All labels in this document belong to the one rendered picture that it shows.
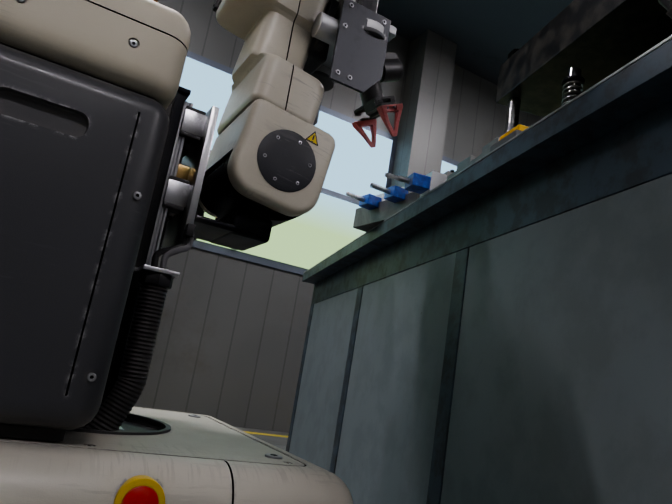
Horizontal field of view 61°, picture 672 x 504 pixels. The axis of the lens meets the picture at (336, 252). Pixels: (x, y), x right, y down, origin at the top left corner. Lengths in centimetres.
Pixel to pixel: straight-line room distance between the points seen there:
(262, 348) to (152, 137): 324
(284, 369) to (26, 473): 337
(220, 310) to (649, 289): 328
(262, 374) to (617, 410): 332
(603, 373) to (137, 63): 65
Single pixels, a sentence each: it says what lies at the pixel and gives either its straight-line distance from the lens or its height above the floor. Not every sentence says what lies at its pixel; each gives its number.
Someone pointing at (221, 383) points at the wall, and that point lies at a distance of 381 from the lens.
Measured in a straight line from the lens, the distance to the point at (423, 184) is 122.
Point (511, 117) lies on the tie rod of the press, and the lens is 284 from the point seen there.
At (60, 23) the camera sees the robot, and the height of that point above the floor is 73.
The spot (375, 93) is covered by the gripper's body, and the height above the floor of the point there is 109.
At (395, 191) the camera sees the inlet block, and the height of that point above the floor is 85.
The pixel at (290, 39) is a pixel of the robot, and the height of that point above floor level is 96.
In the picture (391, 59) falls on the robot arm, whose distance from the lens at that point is 154.
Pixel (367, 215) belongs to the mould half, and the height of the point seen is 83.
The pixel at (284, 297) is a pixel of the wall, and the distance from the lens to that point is 395.
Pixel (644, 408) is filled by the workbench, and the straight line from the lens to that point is 69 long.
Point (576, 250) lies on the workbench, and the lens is 82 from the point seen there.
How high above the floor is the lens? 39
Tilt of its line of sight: 13 degrees up
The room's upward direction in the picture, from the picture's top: 9 degrees clockwise
